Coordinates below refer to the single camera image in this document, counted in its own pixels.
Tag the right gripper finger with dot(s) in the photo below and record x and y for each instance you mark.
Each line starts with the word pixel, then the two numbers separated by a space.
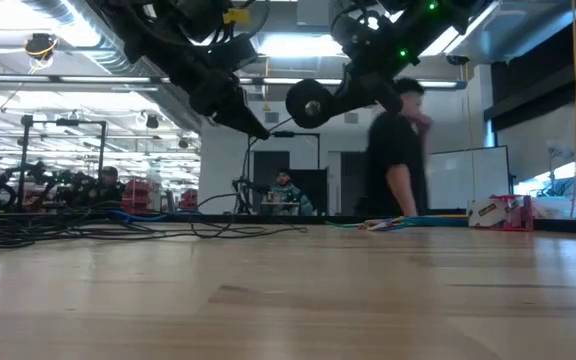
pixel 388 95
pixel 350 97

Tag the red tool cabinet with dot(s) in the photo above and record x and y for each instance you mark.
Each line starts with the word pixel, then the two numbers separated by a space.
pixel 189 199
pixel 138 197

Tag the red tape dispenser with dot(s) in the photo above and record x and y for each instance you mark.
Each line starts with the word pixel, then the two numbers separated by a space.
pixel 520 215

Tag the bundle of coloured tubes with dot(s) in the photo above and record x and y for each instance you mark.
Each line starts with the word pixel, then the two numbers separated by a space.
pixel 448 216

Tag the long ceiling light bar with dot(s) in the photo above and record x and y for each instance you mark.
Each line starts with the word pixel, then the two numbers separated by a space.
pixel 93 79

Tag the grey wall vent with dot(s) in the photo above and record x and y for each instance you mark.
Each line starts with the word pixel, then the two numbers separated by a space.
pixel 271 117
pixel 352 119

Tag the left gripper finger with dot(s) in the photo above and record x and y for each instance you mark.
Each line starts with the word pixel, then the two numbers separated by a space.
pixel 238 127
pixel 240 112

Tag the person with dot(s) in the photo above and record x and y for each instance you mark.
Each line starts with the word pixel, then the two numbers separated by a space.
pixel 288 195
pixel 395 150
pixel 110 185

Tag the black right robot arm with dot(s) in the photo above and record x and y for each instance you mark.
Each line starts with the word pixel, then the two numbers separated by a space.
pixel 468 10

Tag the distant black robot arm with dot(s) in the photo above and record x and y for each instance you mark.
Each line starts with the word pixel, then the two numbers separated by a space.
pixel 243 190

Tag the whiteboard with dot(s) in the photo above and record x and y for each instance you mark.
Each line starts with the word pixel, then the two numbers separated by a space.
pixel 468 177

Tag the black robot station frame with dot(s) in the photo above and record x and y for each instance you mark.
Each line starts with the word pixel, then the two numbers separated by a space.
pixel 63 122
pixel 288 134

